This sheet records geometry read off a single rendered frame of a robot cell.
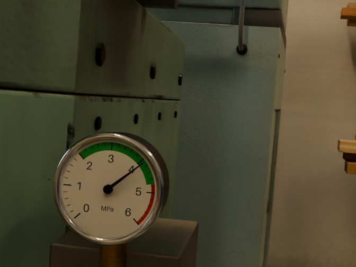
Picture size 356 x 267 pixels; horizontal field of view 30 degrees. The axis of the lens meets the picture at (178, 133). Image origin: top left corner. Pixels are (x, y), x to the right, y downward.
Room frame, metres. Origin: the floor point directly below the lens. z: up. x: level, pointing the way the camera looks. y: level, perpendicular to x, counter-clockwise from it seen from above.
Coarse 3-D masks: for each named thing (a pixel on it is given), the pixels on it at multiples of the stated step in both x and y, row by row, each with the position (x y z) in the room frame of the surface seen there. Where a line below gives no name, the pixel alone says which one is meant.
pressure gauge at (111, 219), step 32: (64, 160) 0.37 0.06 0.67; (96, 160) 0.37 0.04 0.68; (128, 160) 0.36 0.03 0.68; (160, 160) 0.38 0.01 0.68; (64, 192) 0.37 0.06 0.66; (96, 192) 0.37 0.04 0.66; (128, 192) 0.36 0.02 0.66; (160, 192) 0.36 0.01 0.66; (96, 224) 0.37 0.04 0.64; (128, 224) 0.36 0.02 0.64
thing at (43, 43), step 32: (0, 0) 0.44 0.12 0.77; (32, 0) 0.44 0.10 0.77; (64, 0) 0.43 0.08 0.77; (96, 0) 0.47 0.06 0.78; (128, 0) 0.57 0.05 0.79; (0, 32) 0.44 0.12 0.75; (32, 32) 0.44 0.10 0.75; (64, 32) 0.43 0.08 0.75; (96, 32) 0.47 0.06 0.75; (128, 32) 0.58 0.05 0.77; (160, 32) 0.75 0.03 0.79; (0, 64) 0.44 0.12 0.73; (32, 64) 0.44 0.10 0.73; (64, 64) 0.43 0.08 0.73; (96, 64) 0.48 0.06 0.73; (128, 64) 0.59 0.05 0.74; (160, 64) 0.77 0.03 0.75; (128, 96) 0.62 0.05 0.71; (160, 96) 0.80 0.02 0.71
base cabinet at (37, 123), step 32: (0, 96) 0.44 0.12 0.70; (32, 96) 0.44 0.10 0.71; (64, 96) 0.43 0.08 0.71; (96, 96) 0.50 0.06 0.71; (0, 128) 0.44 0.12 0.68; (32, 128) 0.44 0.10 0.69; (64, 128) 0.43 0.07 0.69; (96, 128) 0.49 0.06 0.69; (128, 128) 0.61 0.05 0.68; (160, 128) 0.81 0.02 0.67; (0, 160) 0.44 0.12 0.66; (32, 160) 0.44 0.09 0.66; (0, 192) 0.44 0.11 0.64; (32, 192) 0.43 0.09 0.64; (0, 224) 0.44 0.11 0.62; (32, 224) 0.43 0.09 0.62; (64, 224) 0.43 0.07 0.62; (0, 256) 0.44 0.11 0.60; (32, 256) 0.43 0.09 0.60
